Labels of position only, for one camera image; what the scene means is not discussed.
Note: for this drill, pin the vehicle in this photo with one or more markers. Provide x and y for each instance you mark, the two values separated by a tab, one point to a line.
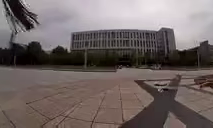
119	67

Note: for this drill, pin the pole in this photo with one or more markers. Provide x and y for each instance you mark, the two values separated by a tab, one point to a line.
85	58
198	56

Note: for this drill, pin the large pale many-windowed building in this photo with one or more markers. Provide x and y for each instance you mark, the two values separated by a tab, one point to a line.
120	40

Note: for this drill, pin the group of parked vehicles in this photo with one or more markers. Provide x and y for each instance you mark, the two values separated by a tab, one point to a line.
156	67

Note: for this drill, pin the row of dark trees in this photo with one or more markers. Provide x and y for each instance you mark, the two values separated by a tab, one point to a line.
34	55

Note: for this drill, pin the low dark building with tower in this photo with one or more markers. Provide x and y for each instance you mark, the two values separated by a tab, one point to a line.
207	50

